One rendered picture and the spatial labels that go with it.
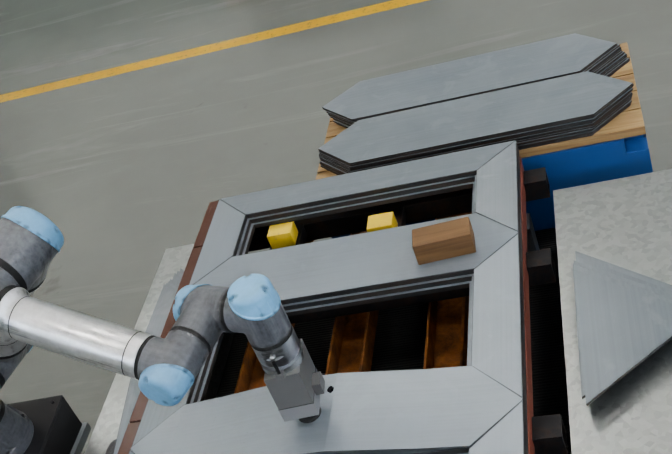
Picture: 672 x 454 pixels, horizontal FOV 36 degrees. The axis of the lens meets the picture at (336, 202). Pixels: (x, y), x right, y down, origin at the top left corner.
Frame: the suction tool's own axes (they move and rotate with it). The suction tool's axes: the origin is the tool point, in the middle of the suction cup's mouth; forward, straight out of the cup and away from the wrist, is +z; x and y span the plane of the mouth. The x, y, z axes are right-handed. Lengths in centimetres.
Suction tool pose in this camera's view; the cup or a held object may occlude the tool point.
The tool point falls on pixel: (311, 418)
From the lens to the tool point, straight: 185.4
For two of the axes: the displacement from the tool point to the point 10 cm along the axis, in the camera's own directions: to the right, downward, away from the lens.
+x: -9.5, 2.4, 2.0
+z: 3.1, 7.8, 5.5
